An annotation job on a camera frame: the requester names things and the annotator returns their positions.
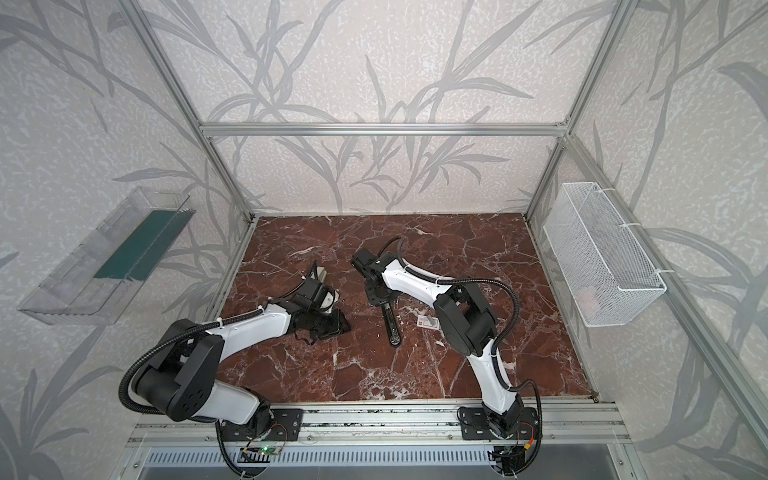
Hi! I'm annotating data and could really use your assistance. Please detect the aluminium frame profiles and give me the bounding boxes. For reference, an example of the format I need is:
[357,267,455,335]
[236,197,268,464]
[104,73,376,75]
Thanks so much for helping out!
[118,1,767,448]

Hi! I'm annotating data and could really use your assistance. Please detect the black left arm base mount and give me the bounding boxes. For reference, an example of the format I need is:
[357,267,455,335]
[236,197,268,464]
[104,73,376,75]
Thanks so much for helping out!
[221,408,305,442]

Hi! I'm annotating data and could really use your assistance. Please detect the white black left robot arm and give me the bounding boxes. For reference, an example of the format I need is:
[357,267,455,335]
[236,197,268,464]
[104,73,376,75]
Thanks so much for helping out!
[118,263,351,434]

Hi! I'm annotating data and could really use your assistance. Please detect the white wire mesh basket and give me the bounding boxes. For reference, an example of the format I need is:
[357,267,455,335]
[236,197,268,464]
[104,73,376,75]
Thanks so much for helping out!
[543,182,667,328]

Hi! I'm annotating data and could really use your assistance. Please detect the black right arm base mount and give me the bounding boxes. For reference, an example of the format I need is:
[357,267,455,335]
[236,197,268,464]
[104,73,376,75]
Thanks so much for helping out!
[457,406,539,442]

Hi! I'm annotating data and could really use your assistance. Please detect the clear plastic wall tray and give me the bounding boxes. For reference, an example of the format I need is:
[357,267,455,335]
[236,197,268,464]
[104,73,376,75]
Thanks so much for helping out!
[18,187,196,326]

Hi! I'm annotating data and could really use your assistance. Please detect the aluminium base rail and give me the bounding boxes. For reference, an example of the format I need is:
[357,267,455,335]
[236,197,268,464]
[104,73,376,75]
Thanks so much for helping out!
[110,398,646,480]

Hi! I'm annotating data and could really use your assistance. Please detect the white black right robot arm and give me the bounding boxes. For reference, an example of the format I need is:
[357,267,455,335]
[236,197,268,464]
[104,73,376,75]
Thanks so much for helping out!
[351,248,538,438]

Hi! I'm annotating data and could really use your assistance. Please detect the pink object in basket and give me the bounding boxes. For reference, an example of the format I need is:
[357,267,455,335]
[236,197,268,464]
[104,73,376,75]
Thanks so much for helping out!
[575,285,601,318]

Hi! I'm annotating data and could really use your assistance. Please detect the green circuit board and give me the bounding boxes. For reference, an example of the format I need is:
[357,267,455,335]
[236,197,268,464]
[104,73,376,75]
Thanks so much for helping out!
[240,445,283,463]

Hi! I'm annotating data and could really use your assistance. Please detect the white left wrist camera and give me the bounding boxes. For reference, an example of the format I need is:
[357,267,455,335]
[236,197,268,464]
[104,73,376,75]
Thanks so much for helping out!
[318,286,338,312]

